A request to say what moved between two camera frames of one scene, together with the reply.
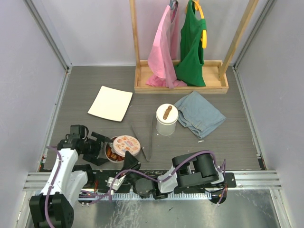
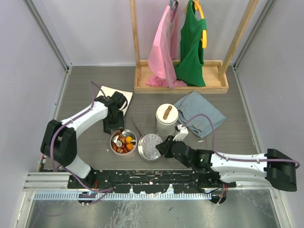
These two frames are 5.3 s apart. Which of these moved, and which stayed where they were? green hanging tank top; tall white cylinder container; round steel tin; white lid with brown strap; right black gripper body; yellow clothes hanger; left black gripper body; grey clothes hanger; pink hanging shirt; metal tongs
Moved: left black gripper body; right black gripper body; round steel tin; metal tongs
Stayed: green hanging tank top; grey clothes hanger; yellow clothes hanger; pink hanging shirt; tall white cylinder container; white lid with brown strap
